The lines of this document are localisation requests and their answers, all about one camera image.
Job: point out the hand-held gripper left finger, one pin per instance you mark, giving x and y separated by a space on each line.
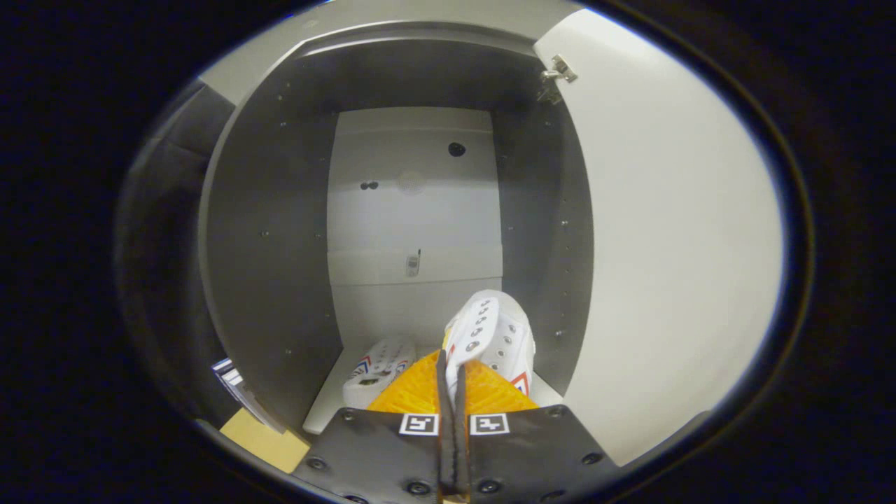
442 392

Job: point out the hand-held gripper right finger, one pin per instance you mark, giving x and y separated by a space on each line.
460 434

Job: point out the white shoe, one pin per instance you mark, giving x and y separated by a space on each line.
490 329
378 364

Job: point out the grey shoe cabinet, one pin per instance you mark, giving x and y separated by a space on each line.
273 245

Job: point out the white shoe cabinet door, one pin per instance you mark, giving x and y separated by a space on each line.
665 245

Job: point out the metal door hinge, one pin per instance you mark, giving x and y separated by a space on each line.
560 70

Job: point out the stack of booklets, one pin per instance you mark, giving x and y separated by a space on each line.
241 392

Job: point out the black backdrop cloth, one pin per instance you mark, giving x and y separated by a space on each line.
168 245

